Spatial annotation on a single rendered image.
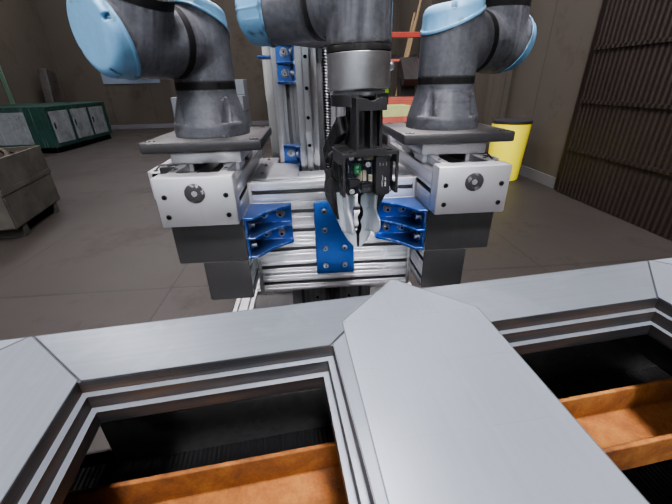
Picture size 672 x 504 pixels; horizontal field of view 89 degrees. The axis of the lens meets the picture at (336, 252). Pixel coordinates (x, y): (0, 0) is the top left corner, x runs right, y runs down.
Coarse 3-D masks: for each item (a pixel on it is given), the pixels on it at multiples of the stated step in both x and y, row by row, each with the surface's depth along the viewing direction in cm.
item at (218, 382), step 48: (528, 336) 44; (576, 336) 44; (624, 336) 46; (96, 384) 36; (144, 384) 37; (192, 384) 37; (240, 384) 38; (288, 384) 39; (336, 384) 36; (48, 432) 30; (96, 432) 35; (336, 432) 33; (48, 480) 29
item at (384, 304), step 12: (420, 288) 49; (372, 300) 47; (384, 300) 47; (396, 300) 47; (408, 300) 47; (420, 300) 47; (432, 300) 47; (444, 300) 46; (456, 300) 46; (360, 312) 44; (372, 312) 44; (384, 312) 44; (396, 312) 44; (408, 312) 44; (420, 312) 44; (432, 312) 44
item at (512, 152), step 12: (492, 120) 412; (504, 120) 403; (516, 120) 401; (528, 120) 398; (516, 132) 394; (528, 132) 399; (492, 144) 416; (504, 144) 404; (516, 144) 400; (504, 156) 409; (516, 156) 407; (516, 168) 416
